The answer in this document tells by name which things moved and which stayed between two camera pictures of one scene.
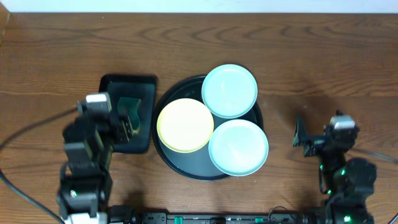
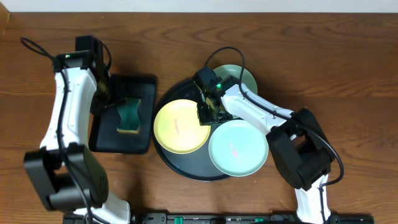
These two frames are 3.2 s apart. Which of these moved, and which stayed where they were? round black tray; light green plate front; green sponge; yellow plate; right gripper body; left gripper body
Moved: right gripper body; left gripper body
Stayed: light green plate front; round black tray; green sponge; yellow plate
